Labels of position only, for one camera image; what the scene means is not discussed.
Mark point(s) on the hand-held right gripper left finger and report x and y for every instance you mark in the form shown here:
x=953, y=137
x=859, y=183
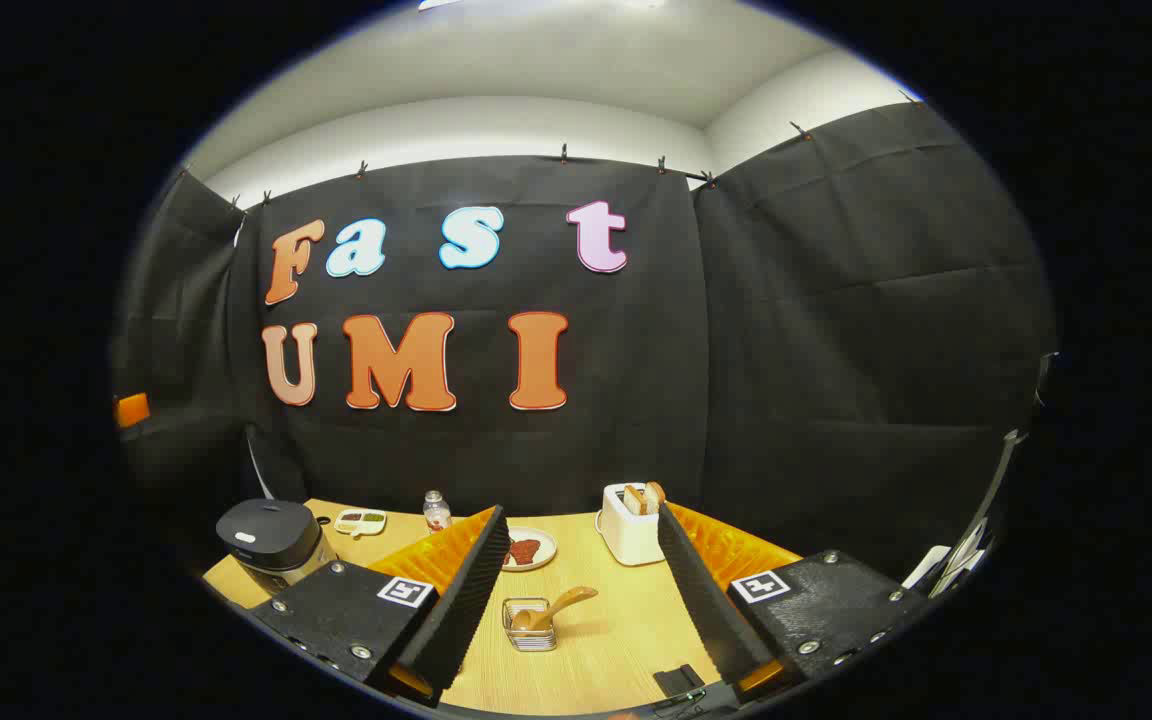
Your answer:
x=466, y=590

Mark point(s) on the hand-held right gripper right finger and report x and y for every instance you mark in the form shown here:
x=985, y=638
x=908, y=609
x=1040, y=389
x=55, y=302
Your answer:
x=701, y=600

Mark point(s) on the wooden spoon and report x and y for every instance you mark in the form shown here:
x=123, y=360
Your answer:
x=561, y=603

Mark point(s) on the black and beige rice cooker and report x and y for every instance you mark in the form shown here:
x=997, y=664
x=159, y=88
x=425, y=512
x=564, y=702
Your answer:
x=271, y=530

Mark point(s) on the brown meat piece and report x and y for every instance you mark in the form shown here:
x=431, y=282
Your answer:
x=531, y=550
x=514, y=556

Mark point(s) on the clear drink bottle red label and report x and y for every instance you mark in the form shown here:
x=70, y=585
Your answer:
x=437, y=514

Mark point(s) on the small black device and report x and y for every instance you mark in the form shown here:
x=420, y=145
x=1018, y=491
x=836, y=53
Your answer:
x=678, y=681

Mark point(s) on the white round plate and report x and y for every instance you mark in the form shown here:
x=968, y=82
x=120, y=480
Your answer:
x=546, y=560

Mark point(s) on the white toaster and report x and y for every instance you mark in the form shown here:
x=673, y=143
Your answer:
x=628, y=540

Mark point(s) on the small divided sauce dish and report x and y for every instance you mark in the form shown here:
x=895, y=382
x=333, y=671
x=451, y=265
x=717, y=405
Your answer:
x=361, y=521

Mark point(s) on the black backdrop cloth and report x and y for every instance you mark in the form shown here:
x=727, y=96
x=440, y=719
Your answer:
x=636, y=400

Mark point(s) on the orange object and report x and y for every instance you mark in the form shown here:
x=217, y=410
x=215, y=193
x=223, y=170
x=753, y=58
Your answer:
x=132, y=410

